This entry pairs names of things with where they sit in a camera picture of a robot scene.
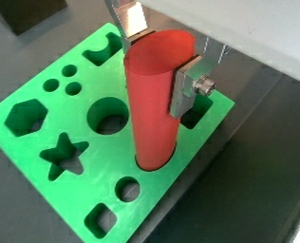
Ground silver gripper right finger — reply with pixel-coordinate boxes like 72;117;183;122
170;37;227;118

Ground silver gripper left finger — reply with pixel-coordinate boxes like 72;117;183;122
104;0;154;52

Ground red oval cylinder peg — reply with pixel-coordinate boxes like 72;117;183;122
123;29;195;171

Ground green shape sorting board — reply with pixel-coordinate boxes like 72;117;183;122
0;24;234;243

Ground black curved peg holder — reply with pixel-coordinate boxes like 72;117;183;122
0;0;65;35

